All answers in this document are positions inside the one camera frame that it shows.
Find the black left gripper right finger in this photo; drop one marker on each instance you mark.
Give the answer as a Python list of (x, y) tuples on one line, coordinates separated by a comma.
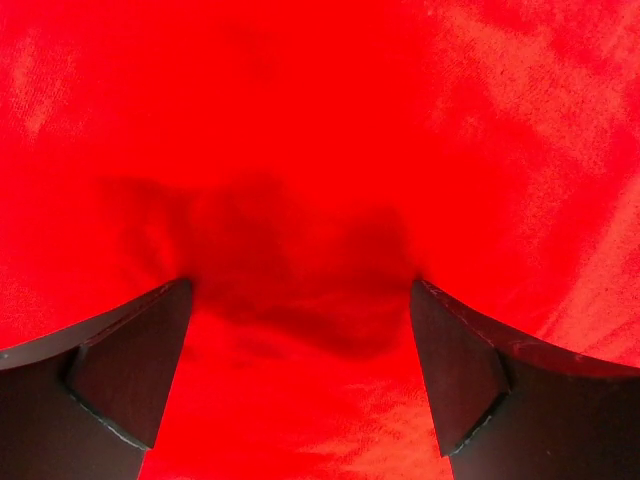
[(506, 405)]

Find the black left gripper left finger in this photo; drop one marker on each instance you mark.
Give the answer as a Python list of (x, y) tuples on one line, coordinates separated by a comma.
[(87, 401)]

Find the red t-shirt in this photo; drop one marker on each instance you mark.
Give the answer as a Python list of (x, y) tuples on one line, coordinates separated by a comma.
[(302, 162)]

